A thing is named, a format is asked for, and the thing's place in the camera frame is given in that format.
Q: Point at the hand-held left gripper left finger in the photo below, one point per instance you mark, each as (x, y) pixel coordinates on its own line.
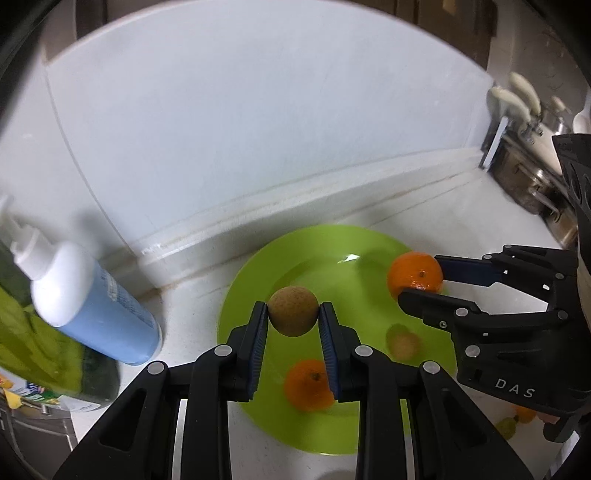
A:
(258, 350)

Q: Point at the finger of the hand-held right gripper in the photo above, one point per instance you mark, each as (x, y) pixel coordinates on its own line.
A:
(471, 270)
(434, 307)

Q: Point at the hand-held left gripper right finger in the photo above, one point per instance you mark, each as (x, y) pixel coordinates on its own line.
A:
(328, 350)

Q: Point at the tangerine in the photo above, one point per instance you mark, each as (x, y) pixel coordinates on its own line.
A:
(413, 274)
(307, 385)
(526, 414)

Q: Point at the small brown fruit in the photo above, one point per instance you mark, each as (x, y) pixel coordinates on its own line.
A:
(293, 311)
(404, 345)

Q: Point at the small green fruit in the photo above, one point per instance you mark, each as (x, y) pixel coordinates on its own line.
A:
(508, 427)

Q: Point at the green plate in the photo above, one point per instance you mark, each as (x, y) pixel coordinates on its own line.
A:
(323, 277)

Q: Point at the metal pot rack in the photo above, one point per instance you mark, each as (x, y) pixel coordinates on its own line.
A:
(491, 145)

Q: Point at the blue lotion pump bottle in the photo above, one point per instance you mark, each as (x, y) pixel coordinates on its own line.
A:
(106, 314)

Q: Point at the white ladle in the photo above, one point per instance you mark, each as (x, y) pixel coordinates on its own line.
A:
(582, 119)

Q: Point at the green dish soap bottle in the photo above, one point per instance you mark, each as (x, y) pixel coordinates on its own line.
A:
(37, 350)

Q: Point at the steel sink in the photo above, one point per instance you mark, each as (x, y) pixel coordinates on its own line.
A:
(32, 434)

